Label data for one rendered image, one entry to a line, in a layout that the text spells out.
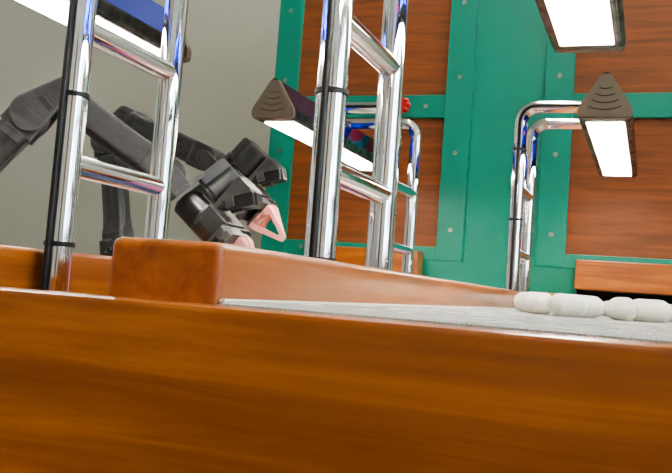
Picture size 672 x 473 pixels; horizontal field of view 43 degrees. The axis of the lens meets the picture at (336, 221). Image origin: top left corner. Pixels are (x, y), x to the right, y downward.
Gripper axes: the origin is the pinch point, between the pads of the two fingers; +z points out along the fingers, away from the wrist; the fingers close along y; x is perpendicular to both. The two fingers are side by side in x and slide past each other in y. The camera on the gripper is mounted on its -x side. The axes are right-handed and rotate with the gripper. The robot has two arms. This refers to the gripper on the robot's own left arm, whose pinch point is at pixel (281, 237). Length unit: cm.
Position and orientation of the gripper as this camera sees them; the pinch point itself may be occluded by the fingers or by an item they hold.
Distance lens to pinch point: 184.3
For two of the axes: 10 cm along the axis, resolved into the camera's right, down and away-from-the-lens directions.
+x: -6.7, 7.2, 1.7
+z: 6.6, 6.8, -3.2
